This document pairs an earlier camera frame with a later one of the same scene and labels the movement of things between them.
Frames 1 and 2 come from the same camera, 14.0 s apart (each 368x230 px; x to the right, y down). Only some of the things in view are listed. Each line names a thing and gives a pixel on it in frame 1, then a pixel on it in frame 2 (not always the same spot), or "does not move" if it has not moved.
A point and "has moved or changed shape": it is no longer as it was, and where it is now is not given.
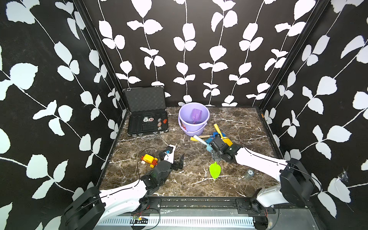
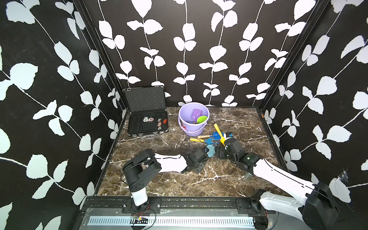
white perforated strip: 180,221 does not move
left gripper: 176,166 → 201,165
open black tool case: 147,115 does not move
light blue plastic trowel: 208,147 has moved or changed shape
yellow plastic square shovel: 225,139 does not move
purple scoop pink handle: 196,115 does not move
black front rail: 243,206 does not move
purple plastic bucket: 192,117 does not move
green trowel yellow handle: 215,169 → 201,119
